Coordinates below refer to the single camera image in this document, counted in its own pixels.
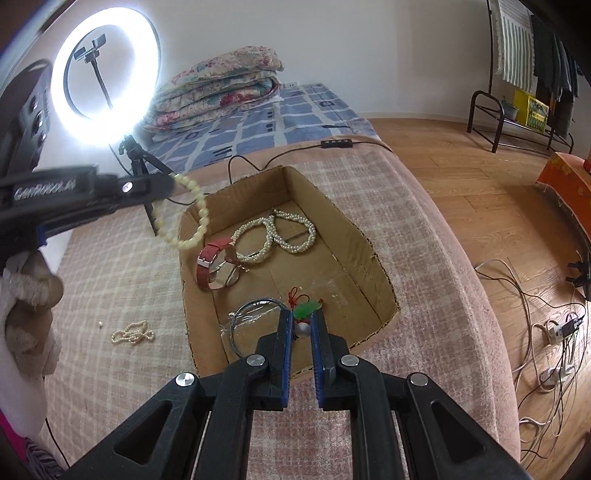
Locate red cord green pendant charm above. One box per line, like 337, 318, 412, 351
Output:
287, 287, 324, 340

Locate black phone holder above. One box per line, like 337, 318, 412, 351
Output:
74, 38, 114, 112

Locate blue patterned mattress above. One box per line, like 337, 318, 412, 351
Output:
150, 82, 377, 171

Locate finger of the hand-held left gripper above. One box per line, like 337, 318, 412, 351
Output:
39, 167, 177, 245

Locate cardboard box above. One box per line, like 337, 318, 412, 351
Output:
178, 166, 400, 377

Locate leather strap wristwatch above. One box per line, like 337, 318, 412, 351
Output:
197, 237, 250, 291

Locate black metal clothes rack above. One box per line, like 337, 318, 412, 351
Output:
467, 0, 583, 154

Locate folded floral quilt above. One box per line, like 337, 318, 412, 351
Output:
141, 46, 284, 134

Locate thin metal hoop bangle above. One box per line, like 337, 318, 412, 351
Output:
228, 298, 289, 358

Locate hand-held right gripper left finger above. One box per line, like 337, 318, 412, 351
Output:
60, 309, 294, 480

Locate striped cloth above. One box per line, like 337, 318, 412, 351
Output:
23, 438, 61, 476

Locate cream bead bracelet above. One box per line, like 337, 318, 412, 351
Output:
151, 173, 211, 251

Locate small pearl bracelet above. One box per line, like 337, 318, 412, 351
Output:
111, 322, 156, 344

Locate white pearl necklace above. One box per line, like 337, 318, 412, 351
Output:
229, 210, 317, 265

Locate dark hanging clothes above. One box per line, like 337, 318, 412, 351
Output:
529, 14, 580, 139

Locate pink plaid blanket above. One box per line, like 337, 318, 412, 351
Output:
14, 148, 522, 480

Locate orange cloth covered box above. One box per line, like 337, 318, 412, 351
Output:
537, 152, 591, 241

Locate white power strip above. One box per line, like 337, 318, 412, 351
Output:
545, 318, 583, 342

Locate black power cable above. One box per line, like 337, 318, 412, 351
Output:
228, 141, 389, 185

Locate black device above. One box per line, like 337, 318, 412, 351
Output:
567, 261, 591, 301

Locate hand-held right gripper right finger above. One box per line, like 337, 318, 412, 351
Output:
310, 311, 532, 480

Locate pink garment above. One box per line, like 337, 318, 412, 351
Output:
0, 411, 28, 480

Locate white ring light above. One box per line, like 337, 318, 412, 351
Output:
50, 4, 162, 148

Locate striped hanging towel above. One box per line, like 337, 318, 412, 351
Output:
489, 0, 536, 88

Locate tangle of floor cables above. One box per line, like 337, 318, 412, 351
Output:
475, 251, 591, 462

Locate black tripod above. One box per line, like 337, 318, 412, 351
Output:
117, 135, 176, 234

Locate person's left hand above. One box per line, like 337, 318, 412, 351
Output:
0, 251, 65, 379

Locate yellow box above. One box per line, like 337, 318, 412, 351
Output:
513, 89, 550, 134

